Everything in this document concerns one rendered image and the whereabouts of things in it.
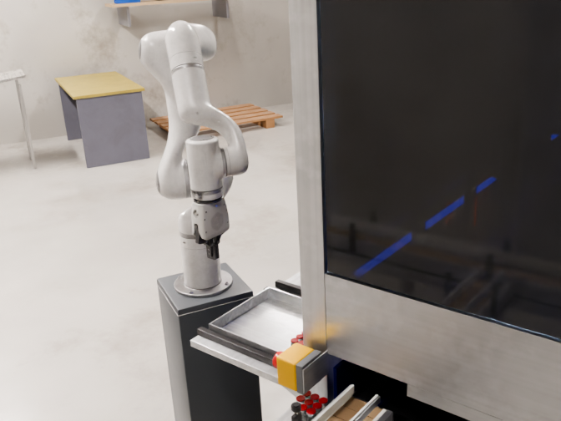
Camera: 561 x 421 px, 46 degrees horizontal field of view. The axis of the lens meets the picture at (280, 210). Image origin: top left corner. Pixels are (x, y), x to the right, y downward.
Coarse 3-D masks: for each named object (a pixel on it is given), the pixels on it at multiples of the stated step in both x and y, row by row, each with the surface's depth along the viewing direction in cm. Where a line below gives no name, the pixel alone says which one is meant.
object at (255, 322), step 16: (272, 288) 196; (240, 304) 188; (256, 304) 194; (272, 304) 194; (288, 304) 193; (224, 320) 183; (240, 320) 186; (256, 320) 186; (272, 320) 185; (288, 320) 185; (240, 336) 172; (256, 336) 178; (272, 336) 177; (288, 336) 177; (272, 352) 165
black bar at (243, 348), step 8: (200, 328) 179; (200, 336) 179; (208, 336) 177; (216, 336) 175; (224, 336) 175; (224, 344) 174; (232, 344) 172; (240, 344) 171; (240, 352) 170; (248, 352) 168; (256, 352) 167; (264, 352) 167; (264, 360) 165
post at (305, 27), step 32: (288, 0) 122; (320, 32) 121; (320, 64) 123; (320, 96) 125; (320, 128) 127; (320, 160) 129; (320, 192) 131; (320, 224) 134; (320, 256) 137; (320, 288) 140; (320, 320) 143; (320, 384) 149
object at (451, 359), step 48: (336, 288) 137; (384, 288) 130; (336, 336) 141; (384, 336) 133; (432, 336) 125; (480, 336) 118; (528, 336) 112; (432, 384) 129; (480, 384) 122; (528, 384) 115
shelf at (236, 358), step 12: (300, 276) 210; (276, 288) 204; (204, 348) 175; (216, 348) 173; (228, 348) 173; (228, 360) 170; (240, 360) 168; (252, 360) 167; (252, 372) 165; (264, 372) 162; (276, 372) 162
